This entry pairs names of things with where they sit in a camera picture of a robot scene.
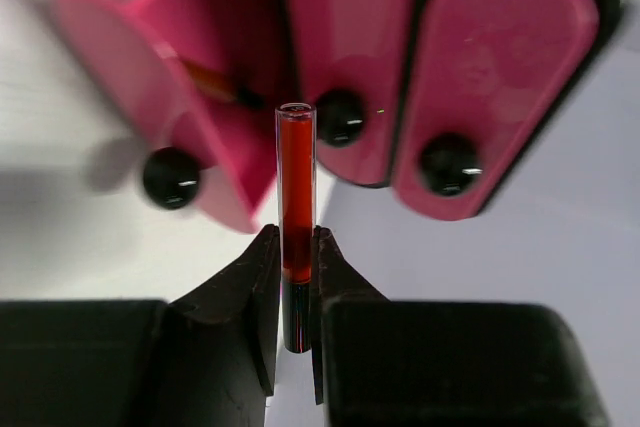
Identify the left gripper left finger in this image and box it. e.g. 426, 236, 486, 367
1, 225, 280, 426

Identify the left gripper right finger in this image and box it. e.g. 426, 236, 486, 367
310, 227, 610, 426

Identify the red lip gloss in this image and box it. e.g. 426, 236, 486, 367
275, 103, 316, 354

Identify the horizontal lip gloss tube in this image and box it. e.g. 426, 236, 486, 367
181, 59, 264, 109

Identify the black pink drawer organizer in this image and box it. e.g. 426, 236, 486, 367
53, 0, 625, 233

